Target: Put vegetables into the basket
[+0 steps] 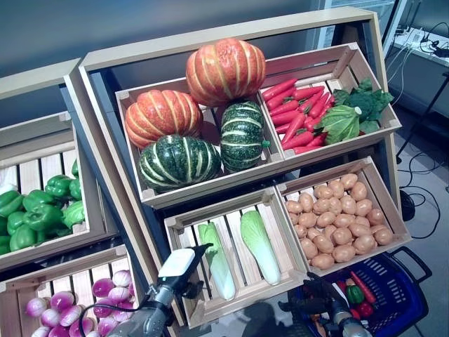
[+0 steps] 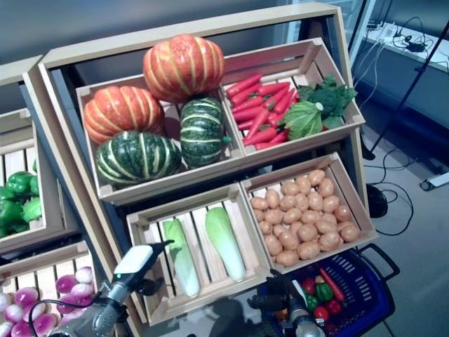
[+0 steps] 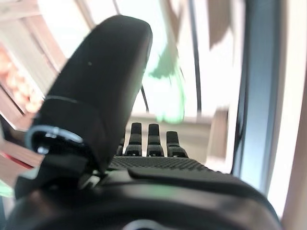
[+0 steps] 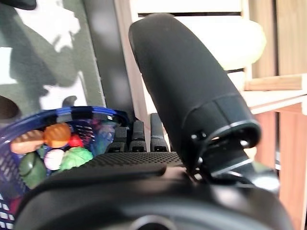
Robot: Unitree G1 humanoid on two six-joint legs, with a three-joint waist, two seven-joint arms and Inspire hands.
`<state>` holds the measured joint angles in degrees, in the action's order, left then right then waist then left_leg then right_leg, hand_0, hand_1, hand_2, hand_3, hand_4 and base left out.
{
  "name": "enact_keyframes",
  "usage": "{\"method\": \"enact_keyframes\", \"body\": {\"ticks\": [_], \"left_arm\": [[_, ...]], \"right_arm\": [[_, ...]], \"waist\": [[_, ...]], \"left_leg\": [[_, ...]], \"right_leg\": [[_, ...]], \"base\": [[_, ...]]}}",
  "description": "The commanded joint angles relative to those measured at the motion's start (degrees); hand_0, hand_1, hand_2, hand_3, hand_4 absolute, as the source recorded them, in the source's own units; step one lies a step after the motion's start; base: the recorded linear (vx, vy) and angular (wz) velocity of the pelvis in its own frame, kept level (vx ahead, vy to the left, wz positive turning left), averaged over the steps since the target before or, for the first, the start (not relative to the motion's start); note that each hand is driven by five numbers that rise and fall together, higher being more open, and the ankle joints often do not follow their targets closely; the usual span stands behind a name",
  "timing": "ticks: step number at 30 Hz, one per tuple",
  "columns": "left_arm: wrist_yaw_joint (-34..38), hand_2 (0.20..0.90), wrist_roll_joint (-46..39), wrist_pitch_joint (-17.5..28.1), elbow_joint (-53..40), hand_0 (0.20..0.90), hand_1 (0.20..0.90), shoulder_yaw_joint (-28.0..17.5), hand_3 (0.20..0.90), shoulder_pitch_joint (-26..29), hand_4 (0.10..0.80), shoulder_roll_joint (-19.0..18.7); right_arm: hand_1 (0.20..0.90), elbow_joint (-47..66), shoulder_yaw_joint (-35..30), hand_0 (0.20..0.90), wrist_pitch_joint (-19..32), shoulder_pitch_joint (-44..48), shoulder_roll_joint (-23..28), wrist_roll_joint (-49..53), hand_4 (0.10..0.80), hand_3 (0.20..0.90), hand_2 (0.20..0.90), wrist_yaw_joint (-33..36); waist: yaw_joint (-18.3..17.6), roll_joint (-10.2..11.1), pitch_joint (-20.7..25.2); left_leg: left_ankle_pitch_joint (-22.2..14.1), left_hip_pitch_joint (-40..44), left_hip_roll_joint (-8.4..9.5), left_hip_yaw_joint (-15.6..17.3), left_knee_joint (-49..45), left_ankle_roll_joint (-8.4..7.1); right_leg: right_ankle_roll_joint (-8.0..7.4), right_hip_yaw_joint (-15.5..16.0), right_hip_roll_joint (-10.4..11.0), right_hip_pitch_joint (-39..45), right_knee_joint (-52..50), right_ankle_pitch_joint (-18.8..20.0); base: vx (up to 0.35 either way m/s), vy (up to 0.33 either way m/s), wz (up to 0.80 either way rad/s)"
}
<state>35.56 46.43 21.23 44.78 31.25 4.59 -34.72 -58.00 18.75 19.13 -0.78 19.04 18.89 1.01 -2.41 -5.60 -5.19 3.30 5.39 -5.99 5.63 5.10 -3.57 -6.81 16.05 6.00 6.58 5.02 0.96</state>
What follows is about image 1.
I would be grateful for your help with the green leafy cabbage head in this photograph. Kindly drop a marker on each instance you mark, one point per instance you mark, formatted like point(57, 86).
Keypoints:
point(342, 123)

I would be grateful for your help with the wooden crate with green peppers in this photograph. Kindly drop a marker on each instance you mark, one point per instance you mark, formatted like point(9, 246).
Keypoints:
point(31, 168)

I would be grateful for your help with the large wooden display rack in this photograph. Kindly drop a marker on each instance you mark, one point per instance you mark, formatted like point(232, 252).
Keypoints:
point(210, 35)

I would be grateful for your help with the wide green striped pumpkin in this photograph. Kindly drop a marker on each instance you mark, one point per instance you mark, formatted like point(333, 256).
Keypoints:
point(175, 161)

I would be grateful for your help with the large round orange pumpkin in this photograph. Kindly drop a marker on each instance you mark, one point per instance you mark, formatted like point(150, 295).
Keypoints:
point(224, 70)

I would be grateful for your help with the black round floor base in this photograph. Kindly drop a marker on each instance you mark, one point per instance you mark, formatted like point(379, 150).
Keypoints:
point(407, 205)

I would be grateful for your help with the black tripod stand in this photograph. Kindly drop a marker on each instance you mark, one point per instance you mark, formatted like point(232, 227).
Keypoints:
point(426, 112)

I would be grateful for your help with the brown potato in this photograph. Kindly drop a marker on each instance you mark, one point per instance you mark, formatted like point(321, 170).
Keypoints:
point(362, 221)
point(348, 204)
point(349, 180)
point(343, 253)
point(335, 206)
point(336, 188)
point(293, 218)
point(359, 230)
point(378, 228)
point(383, 236)
point(294, 207)
point(329, 230)
point(365, 244)
point(358, 191)
point(321, 207)
point(363, 207)
point(300, 231)
point(322, 261)
point(375, 216)
point(343, 220)
point(306, 201)
point(326, 219)
point(314, 233)
point(323, 244)
point(307, 220)
point(308, 248)
point(322, 192)
point(342, 236)

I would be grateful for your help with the wooden crate with napa cabbages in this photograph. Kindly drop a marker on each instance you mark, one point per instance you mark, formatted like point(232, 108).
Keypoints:
point(245, 291)

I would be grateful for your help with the wooden crate with potatoes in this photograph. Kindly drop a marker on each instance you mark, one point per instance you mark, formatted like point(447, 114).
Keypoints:
point(394, 214)

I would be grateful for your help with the flat orange striped pumpkin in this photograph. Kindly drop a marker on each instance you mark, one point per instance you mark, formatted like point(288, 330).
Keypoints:
point(158, 116)

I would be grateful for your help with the red bell pepper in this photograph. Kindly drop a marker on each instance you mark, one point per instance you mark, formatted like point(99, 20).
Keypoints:
point(365, 309)

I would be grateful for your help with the small red vegetable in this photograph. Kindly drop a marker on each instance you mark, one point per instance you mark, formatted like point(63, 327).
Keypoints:
point(342, 286)

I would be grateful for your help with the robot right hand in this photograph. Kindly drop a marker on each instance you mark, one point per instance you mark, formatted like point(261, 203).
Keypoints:
point(319, 298)

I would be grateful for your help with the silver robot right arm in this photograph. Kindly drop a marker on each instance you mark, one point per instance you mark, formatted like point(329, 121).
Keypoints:
point(350, 326)

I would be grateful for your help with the white table with equipment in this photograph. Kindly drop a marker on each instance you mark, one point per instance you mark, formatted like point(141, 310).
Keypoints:
point(421, 45)

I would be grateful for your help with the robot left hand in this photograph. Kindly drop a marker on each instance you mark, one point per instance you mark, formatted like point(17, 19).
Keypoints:
point(191, 289)

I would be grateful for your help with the blue plastic shopping basket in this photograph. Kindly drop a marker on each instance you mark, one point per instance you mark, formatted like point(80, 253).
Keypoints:
point(396, 281)

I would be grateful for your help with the green pumpkin with stem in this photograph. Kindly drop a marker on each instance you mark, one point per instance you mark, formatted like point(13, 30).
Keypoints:
point(242, 137)

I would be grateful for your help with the slim napa cabbage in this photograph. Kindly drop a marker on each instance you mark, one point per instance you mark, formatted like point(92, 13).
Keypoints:
point(219, 270)

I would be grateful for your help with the wooden crate with carrots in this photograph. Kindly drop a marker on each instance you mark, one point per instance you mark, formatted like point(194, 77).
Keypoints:
point(384, 131)

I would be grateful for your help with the wooden crate with pumpkins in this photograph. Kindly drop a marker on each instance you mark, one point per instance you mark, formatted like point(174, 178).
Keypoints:
point(210, 184)

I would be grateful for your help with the wooden crate with purple turnips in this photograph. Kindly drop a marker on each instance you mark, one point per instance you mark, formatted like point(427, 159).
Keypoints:
point(52, 270)

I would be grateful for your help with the green bell pepper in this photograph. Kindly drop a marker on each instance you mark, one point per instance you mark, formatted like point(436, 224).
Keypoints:
point(75, 188)
point(354, 294)
point(10, 203)
point(36, 200)
point(74, 168)
point(14, 223)
point(42, 217)
point(52, 234)
point(22, 238)
point(58, 186)
point(73, 214)
point(4, 244)

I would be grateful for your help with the dark green leafy broccoli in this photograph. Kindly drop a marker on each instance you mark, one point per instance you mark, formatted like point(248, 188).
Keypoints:
point(365, 102)

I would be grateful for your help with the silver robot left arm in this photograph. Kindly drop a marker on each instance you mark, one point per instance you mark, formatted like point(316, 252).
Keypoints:
point(147, 317)

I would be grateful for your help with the red-orange carrot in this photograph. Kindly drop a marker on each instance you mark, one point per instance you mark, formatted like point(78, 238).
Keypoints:
point(284, 107)
point(280, 99)
point(310, 102)
point(298, 139)
point(311, 123)
point(363, 288)
point(328, 102)
point(279, 88)
point(285, 118)
point(308, 92)
point(281, 128)
point(294, 128)
point(317, 140)
point(319, 105)
point(305, 150)

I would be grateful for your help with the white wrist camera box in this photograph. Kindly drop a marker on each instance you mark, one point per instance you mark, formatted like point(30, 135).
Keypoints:
point(177, 265)

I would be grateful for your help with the purple white turnip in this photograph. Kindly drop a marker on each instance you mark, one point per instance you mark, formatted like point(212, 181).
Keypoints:
point(131, 289)
point(107, 325)
point(102, 287)
point(104, 309)
point(70, 315)
point(80, 327)
point(58, 331)
point(36, 306)
point(122, 313)
point(119, 294)
point(121, 278)
point(40, 332)
point(62, 301)
point(50, 317)

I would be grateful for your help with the broad napa cabbage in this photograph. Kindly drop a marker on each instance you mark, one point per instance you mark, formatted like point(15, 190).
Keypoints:
point(261, 252)

